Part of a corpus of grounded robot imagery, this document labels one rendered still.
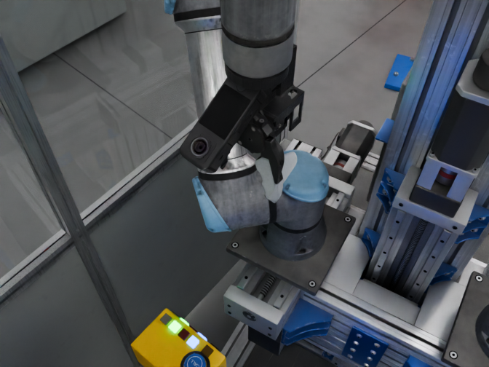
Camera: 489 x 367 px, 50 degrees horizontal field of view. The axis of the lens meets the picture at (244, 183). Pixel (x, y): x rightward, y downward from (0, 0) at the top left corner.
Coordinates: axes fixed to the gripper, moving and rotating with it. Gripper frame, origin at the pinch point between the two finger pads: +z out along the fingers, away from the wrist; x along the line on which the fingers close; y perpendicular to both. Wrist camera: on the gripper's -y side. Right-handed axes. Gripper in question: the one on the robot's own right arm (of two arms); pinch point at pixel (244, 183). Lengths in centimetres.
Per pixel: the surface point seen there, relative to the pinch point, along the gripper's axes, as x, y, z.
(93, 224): 45, -3, 50
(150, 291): 45, 7, 102
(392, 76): 54, 203, 145
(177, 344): 5.3, -13.5, 40.8
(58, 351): 45, -26, 87
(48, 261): 45, -16, 50
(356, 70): 75, 198, 148
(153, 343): 9.1, -16.3, 40.9
